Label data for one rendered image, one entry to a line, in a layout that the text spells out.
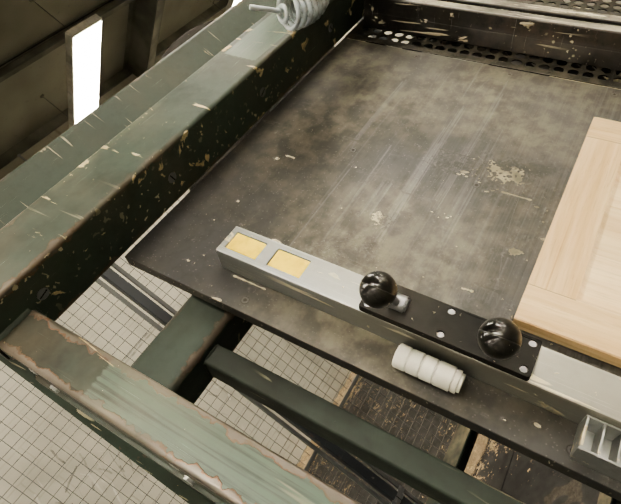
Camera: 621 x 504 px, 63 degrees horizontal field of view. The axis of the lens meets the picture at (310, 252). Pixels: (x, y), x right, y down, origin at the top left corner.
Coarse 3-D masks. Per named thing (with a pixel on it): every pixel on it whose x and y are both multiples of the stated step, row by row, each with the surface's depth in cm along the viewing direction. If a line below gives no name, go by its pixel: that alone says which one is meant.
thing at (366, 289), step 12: (372, 276) 49; (384, 276) 49; (360, 288) 50; (372, 288) 48; (384, 288) 48; (396, 288) 49; (372, 300) 49; (384, 300) 48; (396, 300) 57; (408, 300) 59
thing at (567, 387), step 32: (224, 256) 69; (288, 288) 66; (320, 288) 63; (352, 288) 63; (352, 320) 63; (448, 352) 57; (544, 352) 55; (512, 384) 54; (544, 384) 52; (576, 384) 52; (608, 384) 52; (576, 416) 52; (608, 416) 50
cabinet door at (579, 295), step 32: (608, 128) 80; (608, 160) 76; (576, 192) 72; (608, 192) 72; (576, 224) 68; (608, 224) 68; (544, 256) 66; (576, 256) 65; (608, 256) 65; (544, 288) 62; (576, 288) 62; (608, 288) 62; (544, 320) 60; (576, 320) 59; (608, 320) 59; (608, 352) 56
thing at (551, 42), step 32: (384, 0) 107; (416, 0) 104; (448, 0) 104; (480, 0) 101; (416, 32) 108; (448, 32) 105; (480, 32) 101; (512, 32) 98; (544, 32) 95; (576, 32) 92; (608, 32) 89; (608, 64) 93
